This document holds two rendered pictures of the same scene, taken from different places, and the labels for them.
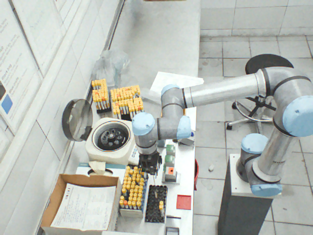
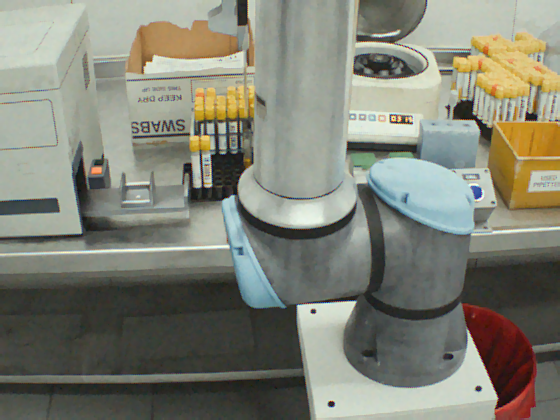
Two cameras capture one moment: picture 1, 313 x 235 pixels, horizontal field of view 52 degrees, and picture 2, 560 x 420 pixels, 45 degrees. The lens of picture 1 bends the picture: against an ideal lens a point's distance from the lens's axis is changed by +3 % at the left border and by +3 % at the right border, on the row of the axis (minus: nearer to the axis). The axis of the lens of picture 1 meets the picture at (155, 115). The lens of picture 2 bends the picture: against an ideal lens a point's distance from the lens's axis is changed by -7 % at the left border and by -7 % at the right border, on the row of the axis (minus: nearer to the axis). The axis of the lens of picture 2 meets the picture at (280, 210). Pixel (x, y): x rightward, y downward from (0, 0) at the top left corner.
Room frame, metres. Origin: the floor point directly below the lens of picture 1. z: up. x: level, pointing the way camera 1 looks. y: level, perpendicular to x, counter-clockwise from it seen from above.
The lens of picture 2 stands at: (0.43, -0.98, 1.53)
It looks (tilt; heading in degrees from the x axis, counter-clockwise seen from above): 34 degrees down; 74
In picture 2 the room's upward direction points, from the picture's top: straight up
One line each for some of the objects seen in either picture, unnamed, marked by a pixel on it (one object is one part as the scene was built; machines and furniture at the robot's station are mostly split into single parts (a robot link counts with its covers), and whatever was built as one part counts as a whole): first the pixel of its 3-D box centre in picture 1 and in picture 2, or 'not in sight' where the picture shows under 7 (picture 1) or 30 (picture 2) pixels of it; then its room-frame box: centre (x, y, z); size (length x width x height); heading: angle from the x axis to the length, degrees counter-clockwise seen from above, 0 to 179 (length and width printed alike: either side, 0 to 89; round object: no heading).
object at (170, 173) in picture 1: (170, 174); not in sight; (0.77, -0.04, 0.92); 0.05 x 0.04 x 0.06; 76
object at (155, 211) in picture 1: (155, 198); (232, 156); (0.65, 0.05, 0.93); 0.17 x 0.09 x 0.11; 169
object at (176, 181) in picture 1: (171, 176); not in sight; (0.77, -0.04, 0.89); 0.09 x 0.05 x 0.04; 76
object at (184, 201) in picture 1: (184, 201); not in sight; (0.64, -0.08, 0.88); 0.07 x 0.07 x 0.01; 78
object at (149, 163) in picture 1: (148, 157); not in sight; (0.64, 0.05, 1.28); 0.09 x 0.08 x 0.12; 169
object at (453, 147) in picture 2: (162, 134); (446, 150); (1.01, -0.02, 0.92); 0.10 x 0.07 x 0.10; 163
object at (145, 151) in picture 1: (146, 143); not in sight; (0.65, 0.04, 1.36); 0.08 x 0.08 x 0.05
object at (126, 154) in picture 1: (116, 142); (377, 88); (0.98, 0.22, 0.94); 0.30 x 0.24 x 0.12; 69
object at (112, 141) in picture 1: (112, 139); (378, 72); (0.99, 0.24, 0.97); 0.15 x 0.15 x 0.07
